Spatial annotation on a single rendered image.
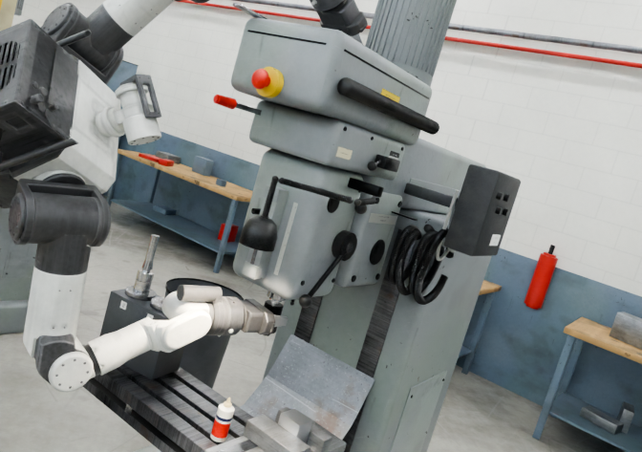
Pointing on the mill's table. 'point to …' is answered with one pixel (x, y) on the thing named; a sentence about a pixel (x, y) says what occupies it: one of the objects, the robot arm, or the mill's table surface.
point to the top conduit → (386, 105)
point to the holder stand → (165, 364)
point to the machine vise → (320, 440)
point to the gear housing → (322, 139)
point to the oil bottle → (223, 421)
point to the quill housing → (301, 225)
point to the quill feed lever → (345, 247)
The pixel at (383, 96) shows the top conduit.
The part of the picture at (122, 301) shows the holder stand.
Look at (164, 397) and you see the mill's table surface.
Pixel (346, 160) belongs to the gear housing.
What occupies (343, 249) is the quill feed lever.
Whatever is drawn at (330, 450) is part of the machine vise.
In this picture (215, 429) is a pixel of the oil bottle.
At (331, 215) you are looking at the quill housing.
